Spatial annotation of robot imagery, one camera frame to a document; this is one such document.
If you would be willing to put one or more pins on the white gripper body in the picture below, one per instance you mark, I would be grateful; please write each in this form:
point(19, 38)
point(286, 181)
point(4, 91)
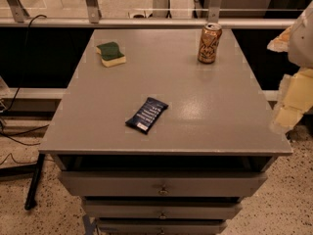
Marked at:
point(301, 44)

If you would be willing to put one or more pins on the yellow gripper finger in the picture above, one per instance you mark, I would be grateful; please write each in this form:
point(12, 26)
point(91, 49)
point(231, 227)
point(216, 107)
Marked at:
point(295, 98)
point(281, 42)

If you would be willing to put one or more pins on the orange soda can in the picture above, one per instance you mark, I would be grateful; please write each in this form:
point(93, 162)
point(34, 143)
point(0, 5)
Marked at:
point(210, 35)

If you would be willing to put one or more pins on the grey drawer cabinet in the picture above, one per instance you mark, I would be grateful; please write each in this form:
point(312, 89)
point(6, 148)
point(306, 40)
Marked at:
point(217, 118)

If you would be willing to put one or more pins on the dark blue snack packet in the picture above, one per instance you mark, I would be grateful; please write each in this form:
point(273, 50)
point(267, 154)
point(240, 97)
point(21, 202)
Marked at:
point(147, 115)

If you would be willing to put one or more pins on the green and yellow sponge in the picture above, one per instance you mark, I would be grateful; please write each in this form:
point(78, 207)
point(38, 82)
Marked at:
point(110, 54)

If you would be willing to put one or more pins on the middle grey drawer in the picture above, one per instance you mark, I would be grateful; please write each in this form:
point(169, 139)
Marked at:
point(161, 209)

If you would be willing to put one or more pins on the grey drawer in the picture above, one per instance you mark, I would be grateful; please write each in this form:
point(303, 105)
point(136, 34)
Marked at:
point(161, 209)
point(161, 227)
point(161, 183)

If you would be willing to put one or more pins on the top grey drawer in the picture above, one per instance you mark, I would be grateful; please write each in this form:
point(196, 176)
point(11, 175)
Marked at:
point(161, 183)

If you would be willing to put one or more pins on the bottom grey drawer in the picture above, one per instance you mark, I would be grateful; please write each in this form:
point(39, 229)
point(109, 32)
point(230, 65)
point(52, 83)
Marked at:
point(161, 227)

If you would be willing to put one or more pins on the black metal leg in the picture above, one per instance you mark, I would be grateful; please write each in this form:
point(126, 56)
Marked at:
point(30, 199)

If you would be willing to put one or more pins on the grey metal rail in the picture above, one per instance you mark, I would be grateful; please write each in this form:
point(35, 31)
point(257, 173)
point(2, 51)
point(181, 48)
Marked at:
point(163, 23)

